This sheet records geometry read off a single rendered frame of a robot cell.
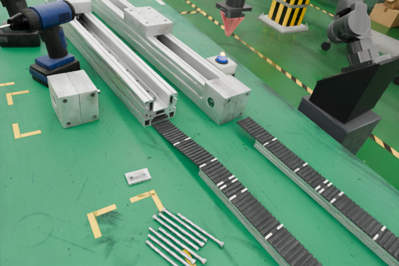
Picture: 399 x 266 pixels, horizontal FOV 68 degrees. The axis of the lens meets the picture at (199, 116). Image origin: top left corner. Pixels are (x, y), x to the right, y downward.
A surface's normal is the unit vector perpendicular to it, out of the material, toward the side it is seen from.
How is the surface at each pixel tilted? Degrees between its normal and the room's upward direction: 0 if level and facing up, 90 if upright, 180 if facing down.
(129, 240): 0
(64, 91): 0
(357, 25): 49
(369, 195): 0
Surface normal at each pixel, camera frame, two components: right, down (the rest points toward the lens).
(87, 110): 0.57, 0.59
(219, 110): -0.78, 0.29
